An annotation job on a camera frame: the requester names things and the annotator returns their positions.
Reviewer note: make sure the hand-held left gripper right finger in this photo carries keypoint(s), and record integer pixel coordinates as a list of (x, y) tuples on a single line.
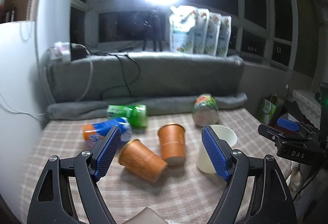
[(215, 154)]

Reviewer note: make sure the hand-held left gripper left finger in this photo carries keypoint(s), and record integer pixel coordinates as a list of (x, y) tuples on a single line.
[(107, 153)]

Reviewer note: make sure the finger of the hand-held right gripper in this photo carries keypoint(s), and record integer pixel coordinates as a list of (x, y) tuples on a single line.
[(288, 124), (279, 134)]

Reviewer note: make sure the white paper cup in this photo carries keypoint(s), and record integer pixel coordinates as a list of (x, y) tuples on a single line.
[(225, 140)]

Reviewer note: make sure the orange paper cup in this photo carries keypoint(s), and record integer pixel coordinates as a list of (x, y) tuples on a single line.
[(142, 162), (172, 144)]

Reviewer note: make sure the blue and orange drink can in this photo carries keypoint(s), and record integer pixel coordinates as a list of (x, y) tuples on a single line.
[(102, 133)]

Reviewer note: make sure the green paper bag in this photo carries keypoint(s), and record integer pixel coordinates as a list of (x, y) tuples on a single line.
[(267, 110)]

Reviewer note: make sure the green drink can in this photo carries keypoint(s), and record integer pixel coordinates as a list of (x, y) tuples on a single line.
[(128, 115)]

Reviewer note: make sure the green label jar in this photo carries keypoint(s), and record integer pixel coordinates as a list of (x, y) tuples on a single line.
[(205, 111)]

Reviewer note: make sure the checked tablecloth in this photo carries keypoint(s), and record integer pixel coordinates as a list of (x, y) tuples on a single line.
[(179, 188)]

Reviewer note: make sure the grey paper sheet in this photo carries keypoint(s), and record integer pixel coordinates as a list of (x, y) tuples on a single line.
[(146, 217)]

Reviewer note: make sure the grey blanket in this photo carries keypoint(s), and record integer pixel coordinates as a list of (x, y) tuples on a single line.
[(174, 78)]

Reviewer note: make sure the black power adapter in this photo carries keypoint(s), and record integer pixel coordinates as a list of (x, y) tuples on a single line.
[(78, 51)]

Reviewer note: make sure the white refill pouch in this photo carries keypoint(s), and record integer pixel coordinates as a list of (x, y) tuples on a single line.
[(224, 38), (202, 34), (213, 37)]

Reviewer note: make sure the white power strip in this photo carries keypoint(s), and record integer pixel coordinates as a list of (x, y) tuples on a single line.
[(61, 51)]

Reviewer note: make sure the black tripod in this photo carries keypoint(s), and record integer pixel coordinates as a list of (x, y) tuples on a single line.
[(151, 29)]

